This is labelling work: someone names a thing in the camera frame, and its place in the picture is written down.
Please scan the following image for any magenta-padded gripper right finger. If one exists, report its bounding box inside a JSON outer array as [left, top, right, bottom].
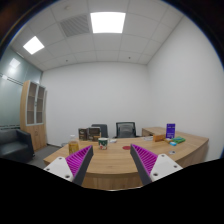
[[129, 143, 184, 187]]

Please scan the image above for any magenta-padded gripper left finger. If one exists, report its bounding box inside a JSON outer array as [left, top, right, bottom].
[[43, 144, 95, 187]]

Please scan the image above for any orange box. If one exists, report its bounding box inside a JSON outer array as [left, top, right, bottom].
[[153, 134, 167, 143]]

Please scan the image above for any upright dark brown box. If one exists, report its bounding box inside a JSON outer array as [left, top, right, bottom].
[[78, 127, 88, 141]]

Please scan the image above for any wooden side desk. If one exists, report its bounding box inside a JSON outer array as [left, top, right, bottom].
[[141, 126, 168, 138]]

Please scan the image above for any green mug with red print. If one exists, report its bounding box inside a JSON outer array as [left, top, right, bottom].
[[97, 137, 110, 151]]

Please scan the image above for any flat dark brown box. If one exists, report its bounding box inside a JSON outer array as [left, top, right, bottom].
[[87, 126, 102, 135]]

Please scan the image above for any black mesh office chair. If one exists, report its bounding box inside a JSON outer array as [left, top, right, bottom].
[[114, 121, 141, 139]]

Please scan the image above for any purple upright box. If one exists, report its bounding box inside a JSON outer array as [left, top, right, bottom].
[[165, 123, 176, 140]]

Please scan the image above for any green flat box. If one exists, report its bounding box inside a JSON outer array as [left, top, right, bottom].
[[170, 136, 186, 145]]

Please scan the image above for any wooden glass-door shelf cabinet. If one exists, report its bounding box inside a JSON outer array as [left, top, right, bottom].
[[19, 79, 48, 152]]

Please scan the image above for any black leather sofa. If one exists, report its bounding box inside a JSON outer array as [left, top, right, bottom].
[[0, 128, 36, 164]]

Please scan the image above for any rectangular ceiling light panel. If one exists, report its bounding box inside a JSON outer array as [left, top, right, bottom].
[[22, 35, 46, 56], [89, 11, 127, 34]]

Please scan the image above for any ceiling air vent grille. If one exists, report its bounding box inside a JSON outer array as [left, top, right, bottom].
[[59, 13, 91, 38]]

